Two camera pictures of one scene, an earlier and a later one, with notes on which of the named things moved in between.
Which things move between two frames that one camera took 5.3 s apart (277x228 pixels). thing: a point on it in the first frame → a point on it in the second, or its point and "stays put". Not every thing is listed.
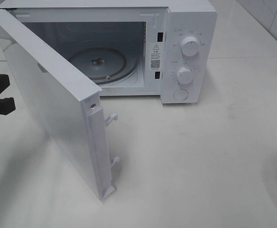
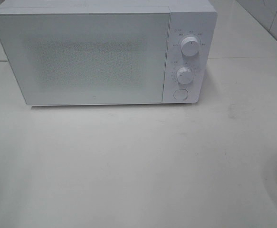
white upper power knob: [189, 46] stays put
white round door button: [181, 94] stays put
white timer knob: [185, 75] stays put
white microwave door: [67, 100] → [80, 58]
